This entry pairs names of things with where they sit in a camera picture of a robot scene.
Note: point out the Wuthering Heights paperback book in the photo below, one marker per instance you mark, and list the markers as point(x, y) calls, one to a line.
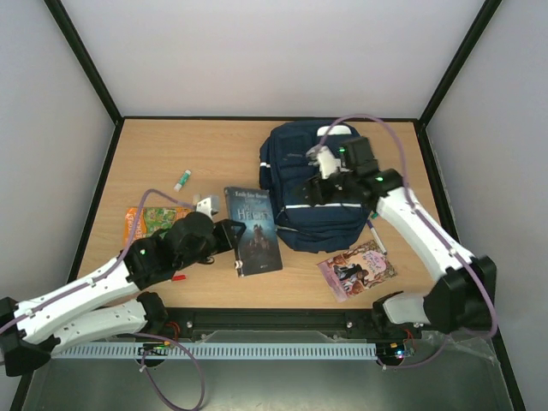
point(258, 247)

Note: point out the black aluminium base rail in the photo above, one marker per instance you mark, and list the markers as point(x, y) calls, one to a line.
point(192, 323)

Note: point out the light blue slotted cable duct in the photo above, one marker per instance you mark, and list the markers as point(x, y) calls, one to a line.
point(228, 351)

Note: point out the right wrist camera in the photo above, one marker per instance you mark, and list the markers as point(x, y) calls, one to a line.
point(323, 157)

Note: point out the purple capped marker pen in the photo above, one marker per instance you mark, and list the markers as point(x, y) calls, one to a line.
point(376, 237)

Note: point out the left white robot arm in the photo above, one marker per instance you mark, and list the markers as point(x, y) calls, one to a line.
point(113, 300)

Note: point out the green capped glue stick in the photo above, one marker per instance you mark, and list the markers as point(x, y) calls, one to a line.
point(182, 180)

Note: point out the navy blue student backpack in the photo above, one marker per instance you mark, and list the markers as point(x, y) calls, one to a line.
point(284, 168)

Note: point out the left controller circuit board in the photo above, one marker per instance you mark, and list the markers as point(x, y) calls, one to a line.
point(163, 348)

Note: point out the orange Treehouse children's book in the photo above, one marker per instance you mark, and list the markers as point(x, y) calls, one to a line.
point(150, 220)

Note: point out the pink illustrated paperback book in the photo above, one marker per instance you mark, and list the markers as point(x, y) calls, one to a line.
point(356, 270)

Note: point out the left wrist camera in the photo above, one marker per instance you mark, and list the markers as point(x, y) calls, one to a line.
point(208, 205)

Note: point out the controller circuit board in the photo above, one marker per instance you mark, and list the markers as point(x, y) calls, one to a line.
point(163, 348)
point(395, 350)

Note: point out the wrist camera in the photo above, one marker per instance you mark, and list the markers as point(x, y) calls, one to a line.
point(323, 157)
point(208, 205)

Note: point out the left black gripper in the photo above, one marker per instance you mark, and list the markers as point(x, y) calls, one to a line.
point(231, 240)

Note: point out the right controller circuit board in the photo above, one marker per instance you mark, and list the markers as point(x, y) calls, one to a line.
point(395, 350)

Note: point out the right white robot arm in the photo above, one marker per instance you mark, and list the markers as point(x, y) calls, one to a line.
point(459, 299)

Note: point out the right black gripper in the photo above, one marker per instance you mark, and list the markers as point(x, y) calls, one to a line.
point(319, 188)

